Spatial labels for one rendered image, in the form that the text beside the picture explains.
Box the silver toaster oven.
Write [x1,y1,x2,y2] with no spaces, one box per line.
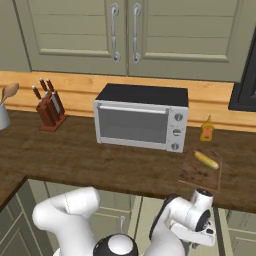
[92,82,190,154]

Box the wooden knife block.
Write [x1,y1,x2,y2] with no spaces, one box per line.
[35,90,70,133]

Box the green corner base cupboard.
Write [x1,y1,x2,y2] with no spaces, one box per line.
[0,178,54,256]

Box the dark wooden cutting board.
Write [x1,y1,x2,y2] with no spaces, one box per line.
[177,147,224,194]

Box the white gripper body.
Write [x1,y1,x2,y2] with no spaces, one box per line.
[170,222,217,248]

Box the green wall cupboard door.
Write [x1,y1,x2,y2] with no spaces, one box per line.
[13,0,129,77]
[126,0,256,84]

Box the yellow mustard bottle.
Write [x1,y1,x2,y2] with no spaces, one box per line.
[199,114,215,143]

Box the white utensil pot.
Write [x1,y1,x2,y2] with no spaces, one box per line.
[0,101,12,131]

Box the silver base cupboard handle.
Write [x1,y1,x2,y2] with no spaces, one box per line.
[119,215,127,235]

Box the black appliance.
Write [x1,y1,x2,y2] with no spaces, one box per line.
[227,42,256,113]

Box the green wall cupboard side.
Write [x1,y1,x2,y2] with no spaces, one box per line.
[0,0,32,73]

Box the brown-handled knife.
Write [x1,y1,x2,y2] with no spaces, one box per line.
[38,77,49,94]
[45,78,56,94]
[31,85,43,104]

